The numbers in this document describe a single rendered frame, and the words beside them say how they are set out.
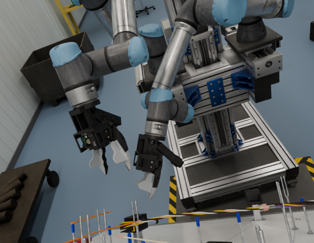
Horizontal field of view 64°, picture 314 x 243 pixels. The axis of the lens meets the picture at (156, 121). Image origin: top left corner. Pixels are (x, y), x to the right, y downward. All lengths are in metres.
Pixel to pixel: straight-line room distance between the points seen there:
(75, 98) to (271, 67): 1.00
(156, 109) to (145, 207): 1.53
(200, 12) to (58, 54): 0.54
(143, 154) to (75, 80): 0.31
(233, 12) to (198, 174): 1.35
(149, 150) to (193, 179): 1.21
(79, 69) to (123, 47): 0.14
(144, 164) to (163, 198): 1.44
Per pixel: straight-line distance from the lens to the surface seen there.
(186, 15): 1.02
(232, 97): 1.55
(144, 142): 0.81
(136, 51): 0.70
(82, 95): 0.65
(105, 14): 1.13
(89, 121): 0.65
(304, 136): 2.51
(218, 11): 0.93
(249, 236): 0.78
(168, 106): 0.81
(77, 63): 0.66
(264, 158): 2.05
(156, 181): 0.81
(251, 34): 1.41
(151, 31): 1.28
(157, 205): 2.21
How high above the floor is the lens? 1.77
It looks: 37 degrees down
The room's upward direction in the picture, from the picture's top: 22 degrees counter-clockwise
